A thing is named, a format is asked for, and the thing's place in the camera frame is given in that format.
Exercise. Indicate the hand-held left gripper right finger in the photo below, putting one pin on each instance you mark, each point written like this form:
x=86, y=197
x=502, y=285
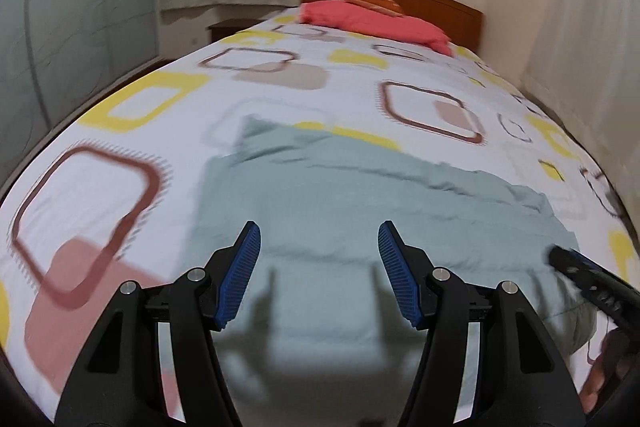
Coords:
x=400, y=277

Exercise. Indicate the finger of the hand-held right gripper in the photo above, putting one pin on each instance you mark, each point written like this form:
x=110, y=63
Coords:
x=607, y=274
x=585, y=279

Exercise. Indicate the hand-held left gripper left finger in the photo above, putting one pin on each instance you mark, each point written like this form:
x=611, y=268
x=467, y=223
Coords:
x=240, y=277

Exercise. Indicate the light green puffer jacket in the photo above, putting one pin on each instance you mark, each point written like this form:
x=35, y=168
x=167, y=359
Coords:
x=350, y=197

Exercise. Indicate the person's right hand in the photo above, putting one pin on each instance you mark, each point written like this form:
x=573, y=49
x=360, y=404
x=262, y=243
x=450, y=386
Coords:
x=600, y=377

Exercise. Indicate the patterned white bed sheet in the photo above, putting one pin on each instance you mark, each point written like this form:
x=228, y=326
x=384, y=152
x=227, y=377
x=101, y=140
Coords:
x=125, y=117

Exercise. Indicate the dark wooden nightstand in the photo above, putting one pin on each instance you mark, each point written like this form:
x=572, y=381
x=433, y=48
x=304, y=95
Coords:
x=230, y=29

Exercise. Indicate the red pillow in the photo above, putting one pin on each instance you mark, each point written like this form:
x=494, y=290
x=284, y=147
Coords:
x=370, y=19

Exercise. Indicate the cream long curtain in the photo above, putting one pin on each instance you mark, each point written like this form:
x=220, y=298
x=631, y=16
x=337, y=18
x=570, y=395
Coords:
x=580, y=7

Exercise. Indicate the wooden bed headboard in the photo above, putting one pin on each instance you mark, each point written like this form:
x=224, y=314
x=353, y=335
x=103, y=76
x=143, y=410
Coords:
x=450, y=9

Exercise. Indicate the orange cushion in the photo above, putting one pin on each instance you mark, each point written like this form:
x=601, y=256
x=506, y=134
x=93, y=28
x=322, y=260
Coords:
x=375, y=0

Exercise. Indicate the frosted glass wardrobe door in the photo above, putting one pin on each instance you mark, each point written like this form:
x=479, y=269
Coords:
x=75, y=22

